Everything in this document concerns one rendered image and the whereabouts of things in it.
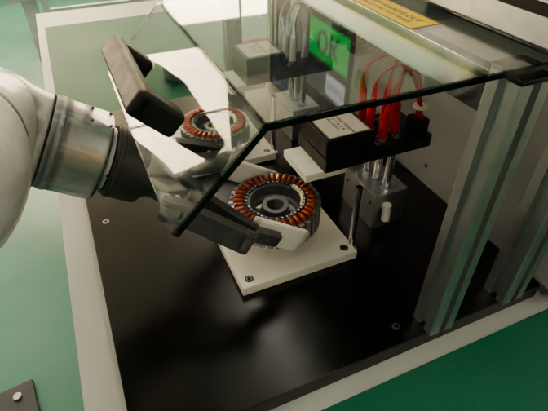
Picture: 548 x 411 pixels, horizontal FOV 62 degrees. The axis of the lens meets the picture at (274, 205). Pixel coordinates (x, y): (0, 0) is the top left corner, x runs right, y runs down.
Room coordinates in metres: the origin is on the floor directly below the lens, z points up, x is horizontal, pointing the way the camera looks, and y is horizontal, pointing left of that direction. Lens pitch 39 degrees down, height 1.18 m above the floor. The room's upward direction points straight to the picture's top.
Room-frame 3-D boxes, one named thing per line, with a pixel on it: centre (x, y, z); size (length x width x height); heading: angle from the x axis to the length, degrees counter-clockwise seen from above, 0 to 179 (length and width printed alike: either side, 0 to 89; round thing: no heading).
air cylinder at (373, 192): (0.49, -0.14, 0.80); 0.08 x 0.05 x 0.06; 24
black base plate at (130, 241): (0.55, 0.03, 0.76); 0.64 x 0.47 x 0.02; 24
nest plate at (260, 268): (0.43, 0.00, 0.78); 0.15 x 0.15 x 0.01; 24
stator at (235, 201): (0.43, 0.00, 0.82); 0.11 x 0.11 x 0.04
